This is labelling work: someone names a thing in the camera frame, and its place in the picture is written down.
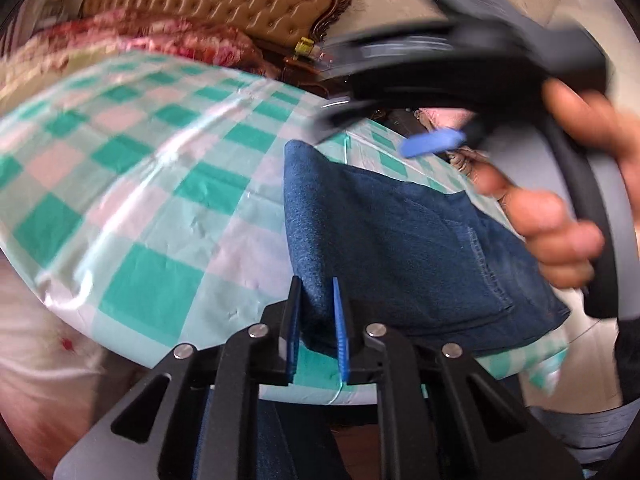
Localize red floral quilt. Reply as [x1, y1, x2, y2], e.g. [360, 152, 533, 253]
[0, 7, 282, 111]

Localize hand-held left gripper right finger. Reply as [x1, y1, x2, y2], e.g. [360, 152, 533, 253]
[332, 277, 584, 480]

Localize dark wooden nightstand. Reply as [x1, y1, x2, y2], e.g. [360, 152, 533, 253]
[270, 40, 353, 98]

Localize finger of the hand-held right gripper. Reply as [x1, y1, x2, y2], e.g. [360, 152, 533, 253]
[401, 119, 493, 159]
[312, 96, 401, 136]

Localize blue denim pants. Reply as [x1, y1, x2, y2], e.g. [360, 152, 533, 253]
[283, 139, 572, 359]

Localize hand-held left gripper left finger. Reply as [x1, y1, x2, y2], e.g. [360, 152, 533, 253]
[52, 276, 304, 480]

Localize green checkered tablecloth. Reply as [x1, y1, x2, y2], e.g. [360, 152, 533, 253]
[0, 50, 571, 406]

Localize person's right hand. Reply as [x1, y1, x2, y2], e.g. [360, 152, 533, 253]
[469, 79, 640, 291]

